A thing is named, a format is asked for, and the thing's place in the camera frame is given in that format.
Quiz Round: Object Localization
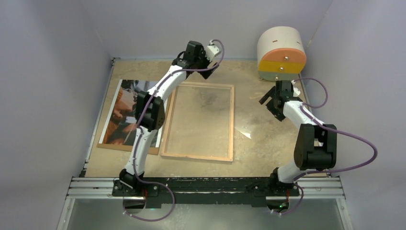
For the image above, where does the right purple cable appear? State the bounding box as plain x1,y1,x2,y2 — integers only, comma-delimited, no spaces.
271,77,379,217

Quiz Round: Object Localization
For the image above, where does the purple cable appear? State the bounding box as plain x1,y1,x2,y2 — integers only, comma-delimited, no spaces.
271,77,379,217
123,39,225,221

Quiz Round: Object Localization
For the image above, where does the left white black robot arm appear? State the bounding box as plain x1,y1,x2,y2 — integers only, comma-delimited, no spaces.
118,39,225,196

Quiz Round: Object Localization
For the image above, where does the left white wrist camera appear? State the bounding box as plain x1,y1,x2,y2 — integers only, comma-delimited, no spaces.
204,45,222,61

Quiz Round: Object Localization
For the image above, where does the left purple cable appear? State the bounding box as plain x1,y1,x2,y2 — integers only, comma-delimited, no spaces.
123,39,225,221

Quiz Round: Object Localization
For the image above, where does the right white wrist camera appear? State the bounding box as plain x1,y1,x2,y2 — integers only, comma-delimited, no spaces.
291,80,301,97

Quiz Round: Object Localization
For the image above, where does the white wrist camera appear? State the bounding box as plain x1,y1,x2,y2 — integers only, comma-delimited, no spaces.
204,45,222,61
291,80,301,97

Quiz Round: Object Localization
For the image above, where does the aluminium rail bar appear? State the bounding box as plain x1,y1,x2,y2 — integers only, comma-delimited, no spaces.
68,177,345,199

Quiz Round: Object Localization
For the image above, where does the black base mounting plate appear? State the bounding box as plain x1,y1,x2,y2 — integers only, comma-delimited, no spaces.
112,175,300,208

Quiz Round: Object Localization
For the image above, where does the wooden picture frame with glass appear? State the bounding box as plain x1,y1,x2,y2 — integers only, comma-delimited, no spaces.
159,82,235,162

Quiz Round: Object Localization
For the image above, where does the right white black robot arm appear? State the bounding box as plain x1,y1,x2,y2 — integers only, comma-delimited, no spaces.
259,80,337,195

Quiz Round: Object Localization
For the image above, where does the printed photo sheet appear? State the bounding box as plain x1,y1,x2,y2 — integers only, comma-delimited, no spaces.
98,80,156,146

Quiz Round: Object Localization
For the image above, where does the round mini drawer cabinet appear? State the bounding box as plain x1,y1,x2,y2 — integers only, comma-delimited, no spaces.
257,26,307,81

